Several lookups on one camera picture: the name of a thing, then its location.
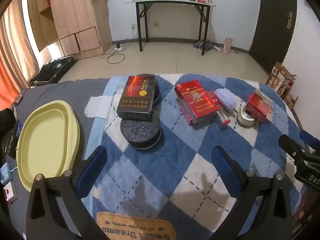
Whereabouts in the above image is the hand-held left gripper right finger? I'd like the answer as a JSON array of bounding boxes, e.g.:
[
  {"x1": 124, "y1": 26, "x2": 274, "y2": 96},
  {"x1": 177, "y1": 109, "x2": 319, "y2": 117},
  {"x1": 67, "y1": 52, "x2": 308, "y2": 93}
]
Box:
[{"x1": 211, "y1": 145, "x2": 293, "y2": 240}]

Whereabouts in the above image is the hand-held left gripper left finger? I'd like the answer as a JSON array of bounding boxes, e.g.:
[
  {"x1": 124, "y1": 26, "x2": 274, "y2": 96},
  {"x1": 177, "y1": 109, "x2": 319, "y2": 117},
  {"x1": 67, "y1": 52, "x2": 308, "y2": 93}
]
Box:
[{"x1": 26, "y1": 145, "x2": 108, "y2": 240}]

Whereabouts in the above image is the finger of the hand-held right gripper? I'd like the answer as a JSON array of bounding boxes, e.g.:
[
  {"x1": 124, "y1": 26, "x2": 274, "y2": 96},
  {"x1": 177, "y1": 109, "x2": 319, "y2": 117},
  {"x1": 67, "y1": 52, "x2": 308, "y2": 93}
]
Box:
[
  {"x1": 278, "y1": 134, "x2": 320, "y2": 193},
  {"x1": 300, "y1": 130, "x2": 320, "y2": 153}
]

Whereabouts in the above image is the red transparent lighter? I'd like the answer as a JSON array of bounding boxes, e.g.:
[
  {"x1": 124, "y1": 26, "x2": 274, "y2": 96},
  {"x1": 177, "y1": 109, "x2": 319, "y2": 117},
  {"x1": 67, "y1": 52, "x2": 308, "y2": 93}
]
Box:
[{"x1": 217, "y1": 106, "x2": 231, "y2": 125}]

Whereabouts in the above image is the round metal tin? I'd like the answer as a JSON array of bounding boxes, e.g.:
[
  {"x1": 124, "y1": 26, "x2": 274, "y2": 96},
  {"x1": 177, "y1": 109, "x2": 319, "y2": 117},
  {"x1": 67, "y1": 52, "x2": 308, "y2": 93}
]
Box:
[{"x1": 236, "y1": 105, "x2": 258, "y2": 128}]

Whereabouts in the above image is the red and silver cigarette pack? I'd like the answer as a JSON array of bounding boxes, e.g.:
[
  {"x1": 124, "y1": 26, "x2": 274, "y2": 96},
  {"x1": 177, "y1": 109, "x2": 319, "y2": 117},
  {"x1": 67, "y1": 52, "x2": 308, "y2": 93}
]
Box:
[{"x1": 246, "y1": 89, "x2": 272, "y2": 122}]

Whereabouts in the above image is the plastic-wrapped red cigarette box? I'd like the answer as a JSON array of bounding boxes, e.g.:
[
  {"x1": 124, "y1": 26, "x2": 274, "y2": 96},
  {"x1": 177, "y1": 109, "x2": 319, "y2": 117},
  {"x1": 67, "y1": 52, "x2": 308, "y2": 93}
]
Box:
[{"x1": 180, "y1": 91, "x2": 223, "y2": 126}]

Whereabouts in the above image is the pale yellow plastic basin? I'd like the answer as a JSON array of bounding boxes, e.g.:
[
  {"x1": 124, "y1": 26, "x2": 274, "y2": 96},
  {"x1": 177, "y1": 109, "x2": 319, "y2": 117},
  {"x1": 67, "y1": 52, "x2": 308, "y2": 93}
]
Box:
[{"x1": 15, "y1": 100, "x2": 81, "y2": 192}]

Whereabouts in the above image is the black foam disc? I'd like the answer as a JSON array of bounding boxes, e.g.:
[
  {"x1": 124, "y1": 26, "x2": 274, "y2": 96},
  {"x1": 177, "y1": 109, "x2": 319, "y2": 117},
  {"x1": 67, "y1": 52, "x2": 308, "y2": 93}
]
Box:
[
  {"x1": 136, "y1": 74, "x2": 160, "y2": 105},
  {"x1": 120, "y1": 111, "x2": 162, "y2": 152}
]

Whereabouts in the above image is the purple plush toy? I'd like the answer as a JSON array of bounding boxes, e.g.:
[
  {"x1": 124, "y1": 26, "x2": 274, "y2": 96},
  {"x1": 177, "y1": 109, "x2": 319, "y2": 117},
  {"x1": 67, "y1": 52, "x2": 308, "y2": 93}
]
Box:
[{"x1": 214, "y1": 88, "x2": 236, "y2": 112}]

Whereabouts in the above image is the dark brown cigarette box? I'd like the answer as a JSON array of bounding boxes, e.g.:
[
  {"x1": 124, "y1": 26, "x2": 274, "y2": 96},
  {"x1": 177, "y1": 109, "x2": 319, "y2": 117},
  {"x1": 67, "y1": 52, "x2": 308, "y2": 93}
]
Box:
[{"x1": 116, "y1": 75, "x2": 157, "y2": 120}]

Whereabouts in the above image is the blue white checkered blanket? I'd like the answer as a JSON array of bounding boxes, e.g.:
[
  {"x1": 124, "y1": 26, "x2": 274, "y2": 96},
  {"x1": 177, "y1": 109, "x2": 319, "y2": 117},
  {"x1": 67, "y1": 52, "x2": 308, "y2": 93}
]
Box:
[{"x1": 82, "y1": 74, "x2": 309, "y2": 240}]

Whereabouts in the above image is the white cloth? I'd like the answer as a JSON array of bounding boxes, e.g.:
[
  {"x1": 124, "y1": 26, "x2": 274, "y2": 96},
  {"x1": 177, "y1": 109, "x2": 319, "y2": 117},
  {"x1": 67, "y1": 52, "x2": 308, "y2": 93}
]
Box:
[{"x1": 84, "y1": 94, "x2": 125, "y2": 119}]

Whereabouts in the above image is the printed cardboard box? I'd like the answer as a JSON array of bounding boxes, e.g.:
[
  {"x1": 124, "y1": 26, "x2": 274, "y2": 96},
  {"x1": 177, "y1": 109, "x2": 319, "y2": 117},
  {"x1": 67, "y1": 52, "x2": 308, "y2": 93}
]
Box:
[{"x1": 265, "y1": 62, "x2": 294, "y2": 95}]

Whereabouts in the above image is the white and red cigarette pack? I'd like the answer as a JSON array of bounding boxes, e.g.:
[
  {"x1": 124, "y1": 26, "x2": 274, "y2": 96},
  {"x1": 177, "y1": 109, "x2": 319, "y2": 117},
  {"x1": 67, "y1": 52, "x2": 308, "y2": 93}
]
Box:
[{"x1": 4, "y1": 182, "x2": 18, "y2": 203}]

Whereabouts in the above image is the light blue case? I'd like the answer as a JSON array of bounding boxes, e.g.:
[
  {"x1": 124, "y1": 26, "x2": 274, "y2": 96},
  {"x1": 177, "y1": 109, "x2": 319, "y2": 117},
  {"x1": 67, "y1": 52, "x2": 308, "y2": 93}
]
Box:
[{"x1": 0, "y1": 162, "x2": 12, "y2": 186}]

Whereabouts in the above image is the black suitcase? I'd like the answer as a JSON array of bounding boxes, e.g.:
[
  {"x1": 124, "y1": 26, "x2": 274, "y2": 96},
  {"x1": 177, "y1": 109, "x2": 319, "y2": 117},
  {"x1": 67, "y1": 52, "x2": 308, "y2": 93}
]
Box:
[{"x1": 29, "y1": 56, "x2": 75, "y2": 85}]

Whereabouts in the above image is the pink bag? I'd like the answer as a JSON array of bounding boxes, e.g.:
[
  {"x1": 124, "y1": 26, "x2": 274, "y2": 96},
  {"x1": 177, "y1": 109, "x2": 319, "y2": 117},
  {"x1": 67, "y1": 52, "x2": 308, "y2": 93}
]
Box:
[{"x1": 223, "y1": 38, "x2": 234, "y2": 55}]

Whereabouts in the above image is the pile of clothes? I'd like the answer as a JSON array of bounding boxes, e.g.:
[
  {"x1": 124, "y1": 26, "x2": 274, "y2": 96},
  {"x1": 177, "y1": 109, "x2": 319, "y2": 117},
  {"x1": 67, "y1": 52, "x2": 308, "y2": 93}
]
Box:
[{"x1": 193, "y1": 39, "x2": 215, "y2": 52}]

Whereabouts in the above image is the dark door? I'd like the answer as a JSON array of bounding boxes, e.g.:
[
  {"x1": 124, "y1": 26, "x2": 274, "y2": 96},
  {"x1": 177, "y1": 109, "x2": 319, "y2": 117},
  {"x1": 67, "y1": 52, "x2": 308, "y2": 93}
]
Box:
[{"x1": 249, "y1": 0, "x2": 298, "y2": 74}]

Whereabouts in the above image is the orange curtain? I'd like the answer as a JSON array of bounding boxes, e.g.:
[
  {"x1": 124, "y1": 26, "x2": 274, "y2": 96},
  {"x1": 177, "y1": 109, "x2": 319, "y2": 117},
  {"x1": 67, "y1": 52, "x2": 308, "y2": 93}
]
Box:
[{"x1": 0, "y1": 55, "x2": 20, "y2": 104}]

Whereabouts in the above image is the wooden wardrobe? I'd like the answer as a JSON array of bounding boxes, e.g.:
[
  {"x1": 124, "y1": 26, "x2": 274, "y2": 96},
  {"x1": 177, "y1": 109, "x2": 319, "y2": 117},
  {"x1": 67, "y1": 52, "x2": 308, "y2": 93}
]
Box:
[{"x1": 26, "y1": 0, "x2": 113, "y2": 60}]

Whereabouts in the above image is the black-legged folding table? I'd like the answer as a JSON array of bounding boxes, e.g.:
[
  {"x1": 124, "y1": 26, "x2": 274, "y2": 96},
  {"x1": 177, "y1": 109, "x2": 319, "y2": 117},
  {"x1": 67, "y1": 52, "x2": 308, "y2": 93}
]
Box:
[{"x1": 126, "y1": 0, "x2": 217, "y2": 55}]

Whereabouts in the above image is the power cable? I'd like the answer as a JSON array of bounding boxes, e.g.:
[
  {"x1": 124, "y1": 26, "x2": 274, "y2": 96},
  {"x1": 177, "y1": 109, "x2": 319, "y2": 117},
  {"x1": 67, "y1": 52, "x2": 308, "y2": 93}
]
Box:
[{"x1": 98, "y1": 42, "x2": 127, "y2": 64}]

